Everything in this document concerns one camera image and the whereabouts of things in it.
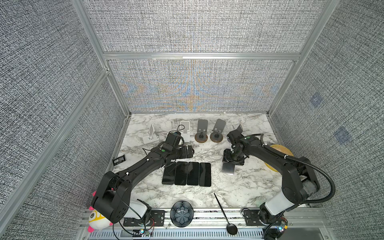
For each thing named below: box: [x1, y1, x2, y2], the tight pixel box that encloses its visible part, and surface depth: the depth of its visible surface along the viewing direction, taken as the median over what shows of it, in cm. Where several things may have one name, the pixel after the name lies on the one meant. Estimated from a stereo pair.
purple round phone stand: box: [226, 124, 245, 143], surface depth 75 cm
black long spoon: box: [213, 192, 238, 235], surface depth 72 cm
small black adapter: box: [112, 154, 126, 166], surface depth 94 cm
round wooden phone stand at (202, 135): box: [194, 119, 208, 143], surface depth 102 cm
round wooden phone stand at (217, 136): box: [210, 118, 226, 143], surface depth 102 cm
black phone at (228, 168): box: [222, 162, 236, 175], surface depth 87 cm
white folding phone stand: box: [143, 124, 160, 145], surface depth 102 cm
